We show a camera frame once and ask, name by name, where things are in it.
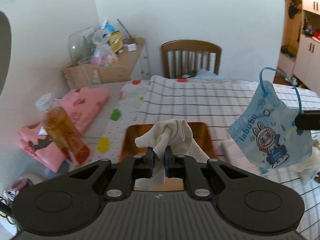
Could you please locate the white cloth rag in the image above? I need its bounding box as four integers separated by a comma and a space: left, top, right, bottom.
135, 119, 209, 190

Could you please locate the blue labubu mask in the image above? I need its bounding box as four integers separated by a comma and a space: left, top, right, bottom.
228, 77, 312, 169

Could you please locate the white plush bunny toy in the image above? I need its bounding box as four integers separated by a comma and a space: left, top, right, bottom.
294, 134, 319, 184

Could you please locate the black white grid tablecloth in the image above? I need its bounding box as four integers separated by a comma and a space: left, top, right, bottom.
139, 76, 319, 239

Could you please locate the amber drink bottle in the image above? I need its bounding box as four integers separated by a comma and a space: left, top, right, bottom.
35, 93, 90, 165

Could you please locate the white side cabinet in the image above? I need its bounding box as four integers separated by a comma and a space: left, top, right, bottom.
118, 38, 150, 81

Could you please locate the pink folded cloth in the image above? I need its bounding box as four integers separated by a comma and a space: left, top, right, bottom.
18, 87, 110, 172

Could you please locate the brown wooden chair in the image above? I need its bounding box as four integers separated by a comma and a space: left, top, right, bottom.
161, 40, 222, 79

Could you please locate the cardboard box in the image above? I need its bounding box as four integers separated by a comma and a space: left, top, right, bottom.
62, 62, 134, 89

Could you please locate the plastic bag of pink items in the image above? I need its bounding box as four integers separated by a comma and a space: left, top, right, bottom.
91, 28, 118, 67

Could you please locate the clear glass bowl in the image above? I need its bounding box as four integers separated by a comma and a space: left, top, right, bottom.
68, 27, 96, 63

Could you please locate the white wall cabinet unit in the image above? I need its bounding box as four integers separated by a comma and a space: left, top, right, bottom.
278, 0, 319, 93

